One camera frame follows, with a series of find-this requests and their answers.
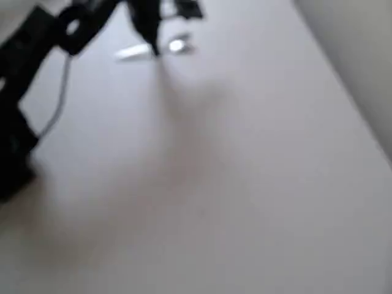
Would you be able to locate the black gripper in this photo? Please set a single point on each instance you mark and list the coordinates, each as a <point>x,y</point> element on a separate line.
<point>146,27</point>

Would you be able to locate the shiny metal spoon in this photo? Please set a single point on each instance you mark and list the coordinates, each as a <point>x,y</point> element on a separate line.
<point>176,46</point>

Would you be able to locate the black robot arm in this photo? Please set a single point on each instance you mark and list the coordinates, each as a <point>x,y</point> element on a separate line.
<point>27,61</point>

